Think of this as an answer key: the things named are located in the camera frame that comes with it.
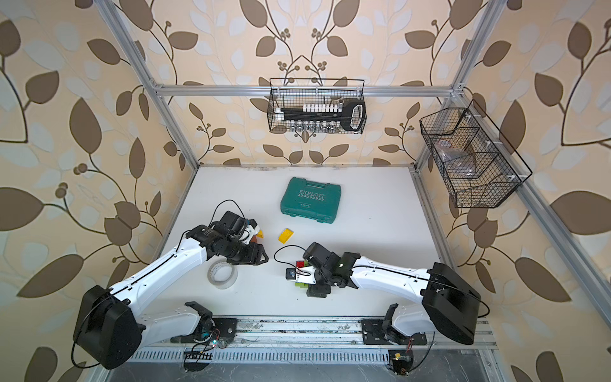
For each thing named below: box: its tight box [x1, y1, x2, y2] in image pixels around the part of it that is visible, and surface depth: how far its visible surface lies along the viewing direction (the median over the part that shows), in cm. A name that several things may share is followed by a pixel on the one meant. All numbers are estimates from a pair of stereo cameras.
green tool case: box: [280, 176, 342, 224], surface depth 104 cm
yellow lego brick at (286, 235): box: [277, 227, 295, 245], surface depth 98 cm
